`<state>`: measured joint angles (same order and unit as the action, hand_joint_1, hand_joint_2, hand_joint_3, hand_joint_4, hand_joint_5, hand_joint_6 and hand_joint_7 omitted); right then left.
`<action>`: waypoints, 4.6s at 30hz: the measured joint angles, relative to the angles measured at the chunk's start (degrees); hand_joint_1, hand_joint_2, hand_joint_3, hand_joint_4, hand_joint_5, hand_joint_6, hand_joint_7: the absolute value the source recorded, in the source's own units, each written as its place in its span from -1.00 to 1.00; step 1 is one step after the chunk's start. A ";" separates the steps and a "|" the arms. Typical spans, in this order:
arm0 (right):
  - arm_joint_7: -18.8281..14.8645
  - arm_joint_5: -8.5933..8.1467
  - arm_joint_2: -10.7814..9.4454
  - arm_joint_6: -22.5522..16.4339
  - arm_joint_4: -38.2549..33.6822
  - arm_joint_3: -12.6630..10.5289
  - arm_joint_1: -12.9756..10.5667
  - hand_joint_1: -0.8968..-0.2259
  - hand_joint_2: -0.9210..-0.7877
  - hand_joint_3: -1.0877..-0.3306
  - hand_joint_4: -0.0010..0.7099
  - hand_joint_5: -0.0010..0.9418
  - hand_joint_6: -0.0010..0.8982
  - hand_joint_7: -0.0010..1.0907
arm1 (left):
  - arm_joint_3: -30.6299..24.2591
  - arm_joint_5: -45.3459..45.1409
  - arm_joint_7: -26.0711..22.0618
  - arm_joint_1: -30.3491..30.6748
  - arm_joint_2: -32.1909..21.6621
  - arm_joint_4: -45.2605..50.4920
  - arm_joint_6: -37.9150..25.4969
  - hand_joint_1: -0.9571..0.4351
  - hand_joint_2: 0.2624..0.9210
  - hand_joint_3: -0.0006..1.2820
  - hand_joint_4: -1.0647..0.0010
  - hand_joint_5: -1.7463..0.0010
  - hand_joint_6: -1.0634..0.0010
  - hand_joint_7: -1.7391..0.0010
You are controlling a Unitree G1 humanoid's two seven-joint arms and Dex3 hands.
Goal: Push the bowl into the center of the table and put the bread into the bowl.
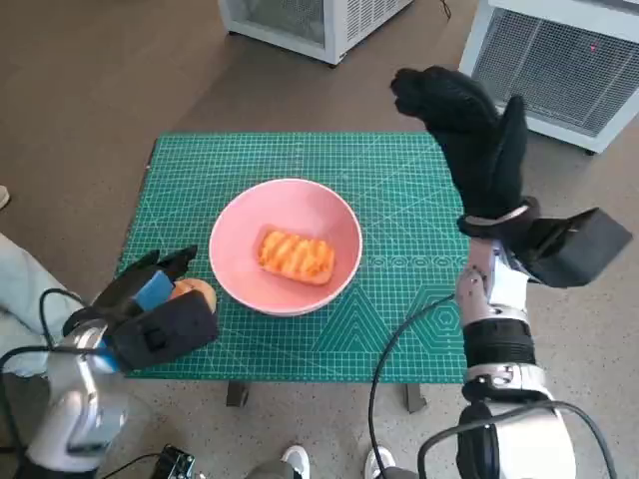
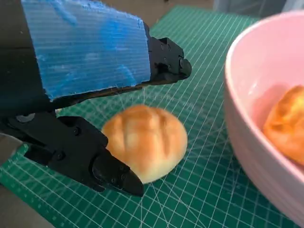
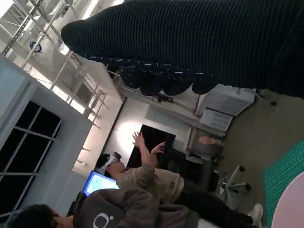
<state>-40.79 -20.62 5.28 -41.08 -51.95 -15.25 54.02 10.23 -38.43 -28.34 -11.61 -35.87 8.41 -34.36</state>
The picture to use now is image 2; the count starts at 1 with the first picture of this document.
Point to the pink bowl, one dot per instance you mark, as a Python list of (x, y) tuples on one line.
[(261, 59)]

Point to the round toy bread bun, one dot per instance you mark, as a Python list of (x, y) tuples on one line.
[(147, 142)]

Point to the green cutting mat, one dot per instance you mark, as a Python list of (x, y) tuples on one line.
[(202, 190)]

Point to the bare black left hand, blue tape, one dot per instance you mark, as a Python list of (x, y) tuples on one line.
[(90, 52)]

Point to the long striped toy bread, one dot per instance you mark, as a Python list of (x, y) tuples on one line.
[(287, 123)]

